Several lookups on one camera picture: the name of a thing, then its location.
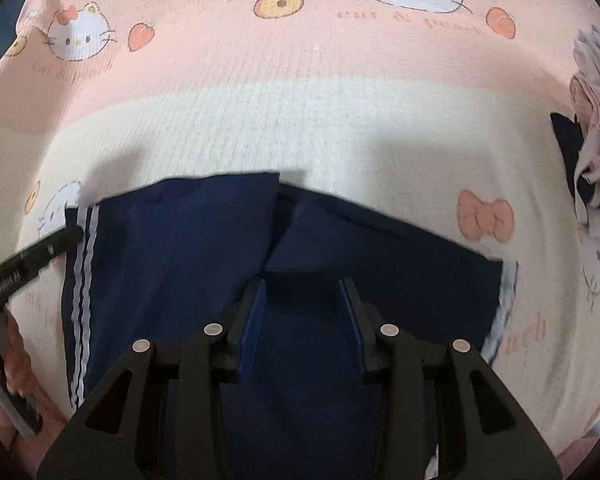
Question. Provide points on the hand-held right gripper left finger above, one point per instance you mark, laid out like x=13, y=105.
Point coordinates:
x=251, y=332

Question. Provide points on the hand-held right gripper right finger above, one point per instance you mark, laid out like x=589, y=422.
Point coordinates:
x=354, y=332

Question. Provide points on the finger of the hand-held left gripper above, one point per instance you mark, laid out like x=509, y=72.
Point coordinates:
x=55, y=245

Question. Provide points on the navy pants with white stripes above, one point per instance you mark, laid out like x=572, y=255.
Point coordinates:
x=180, y=260

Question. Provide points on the person's left hand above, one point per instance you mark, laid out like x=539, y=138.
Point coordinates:
x=15, y=355

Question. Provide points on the pink and cream printed blanket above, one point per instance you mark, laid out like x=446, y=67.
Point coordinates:
x=300, y=110

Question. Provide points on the dark cloth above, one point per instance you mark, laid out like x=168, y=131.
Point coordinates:
x=567, y=150

